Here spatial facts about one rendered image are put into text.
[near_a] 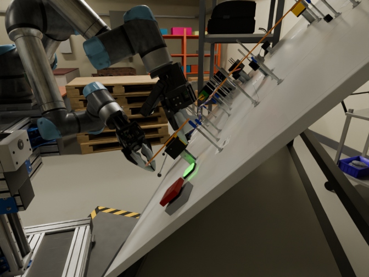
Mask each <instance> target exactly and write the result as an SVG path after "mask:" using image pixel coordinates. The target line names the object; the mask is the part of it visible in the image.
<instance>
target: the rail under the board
mask: <svg viewBox="0 0 369 277"><path fill-rule="evenodd" d="M177 158H178V157H177ZM177 158H176V159H175V161H176V160H177ZM175 161H174V162H173V164H172V166H173V165H174V163H175ZM172 166H171V167H170V169H171V168H172ZM170 169H169V171H170ZM169 171H168V172H167V173H166V175H165V177H164V178H163V180H162V182H163V181H164V179H165V178H166V176H167V174H168V173H169ZM162 182H161V183H160V185H161V184H162ZM160 185H159V186H158V188H157V189H156V191H155V192H154V194H153V196H152V197H151V199H150V200H149V202H148V203H147V205H146V207H145V208H144V210H143V212H142V213H141V215H140V216H139V218H138V219H137V221H136V222H135V224H134V226H133V227H132V229H131V230H130V232H129V234H128V235H127V236H126V238H125V240H124V241H123V243H122V245H121V246H120V248H119V249H118V251H117V252H116V254H115V256H114V257H113V259H112V260H111V262H110V263H109V265H108V266H107V268H106V270H105V271H104V273H103V275H102V276H101V277H104V275H105V274H106V272H107V271H108V269H109V267H110V266H111V264H112V262H113V261H114V259H115V258H116V256H117V255H118V253H119V252H120V250H121V248H122V247H123V245H124V243H125V242H126V240H127V238H128V237H129V235H130V233H131V232H132V230H133V229H134V227H135V226H136V224H137V223H138V221H139V219H140V218H141V216H142V214H143V213H144V211H145V210H146V208H147V207H148V205H149V203H150V202H151V200H152V198H153V197H154V195H155V194H156V192H157V190H158V189H159V187H160ZM145 255H146V254H145ZM145 255H144V256H143V257H141V258H140V259H139V260H138V261H136V262H135V263H133V265H131V266H130V267H128V268H127V269H126V270H125V271H123V272H122V273H121V274H120V275H118V276H117V277H135V276H136V273H137V271H138V269H139V267H140V265H141V263H142V261H143V259H144V257H145Z"/></svg>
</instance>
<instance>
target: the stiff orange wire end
mask: <svg viewBox="0 0 369 277"><path fill-rule="evenodd" d="M187 121H189V118H188V119H187V120H186V121H185V122H184V123H183V125H182V126H181V127H180V128H179V129H178V130H177V131H176V132H175V133H174V134H173V135H172V136H171V138H170V139H169V140H168V141H167V142H166V143H165V144H164V145H163V146H162V148H161V149H160V150H159V151H158V152H157V153H156V154H155V155H154V157H153V158H152V159H151V160H150V161H149V162H148V163H147V164H146V166H148V165H149V163H150V162H151V161H152V160H153V159H154V158H155V156H156V155H157V154H158V153H159V152H160V151H161V150H162V149H163V148H164V147H165V146H166V145H167V144H168V142H169V141H170V140H171V139H172V138H173V137H174V136H175V135H176V134H177V133H178V132H179V131H180V129H181V128H182V127H183V126H184V125H185V124H186V123H187ZM146 166H145V167H146ZM145 167H144V168H145Z"/></svg>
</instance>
